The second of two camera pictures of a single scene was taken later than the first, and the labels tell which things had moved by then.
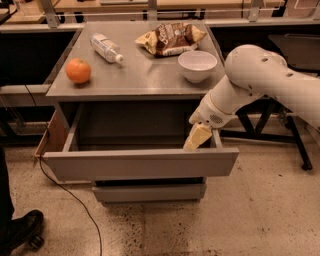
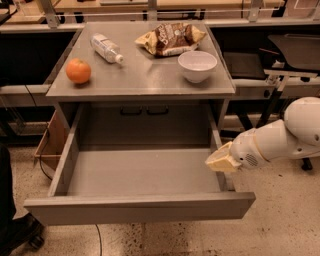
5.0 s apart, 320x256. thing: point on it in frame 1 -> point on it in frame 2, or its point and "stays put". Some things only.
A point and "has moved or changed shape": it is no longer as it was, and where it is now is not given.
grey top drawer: x=108 y=140 has moved or changed shape
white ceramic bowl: x=197 y=65 stays put
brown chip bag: x=171 y=37 stays put
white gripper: x=207 y=112 -> x=245 y=149
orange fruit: x=78 y=70 stays put
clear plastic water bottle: x=106 y=48 stays put
